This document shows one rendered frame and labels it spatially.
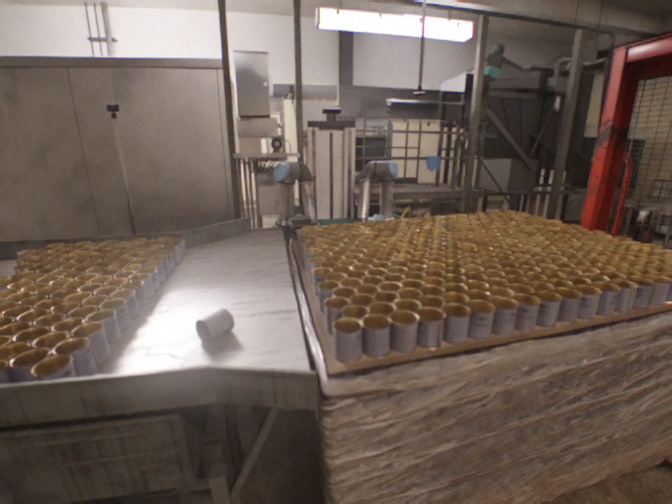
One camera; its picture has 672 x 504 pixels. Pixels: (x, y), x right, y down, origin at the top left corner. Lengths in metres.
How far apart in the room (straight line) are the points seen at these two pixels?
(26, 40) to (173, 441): 10.13
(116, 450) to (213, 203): 2.69
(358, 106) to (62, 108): 2.77
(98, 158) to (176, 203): 0.76
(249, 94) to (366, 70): 6.68
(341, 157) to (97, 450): 2.11
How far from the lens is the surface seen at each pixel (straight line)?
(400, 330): 0.77
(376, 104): 3.89
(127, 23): 9.80
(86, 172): 3.66
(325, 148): 2.44
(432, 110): 4.15
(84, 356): 0.92
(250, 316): 1.04
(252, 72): 3.09
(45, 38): 10.40
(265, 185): 3.59
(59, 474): 1.02
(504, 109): 5.14
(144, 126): 3.45
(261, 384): 0.70
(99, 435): 0.90
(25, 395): 0.86
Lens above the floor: 1.56
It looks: 17 degrees down
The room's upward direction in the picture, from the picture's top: straight up
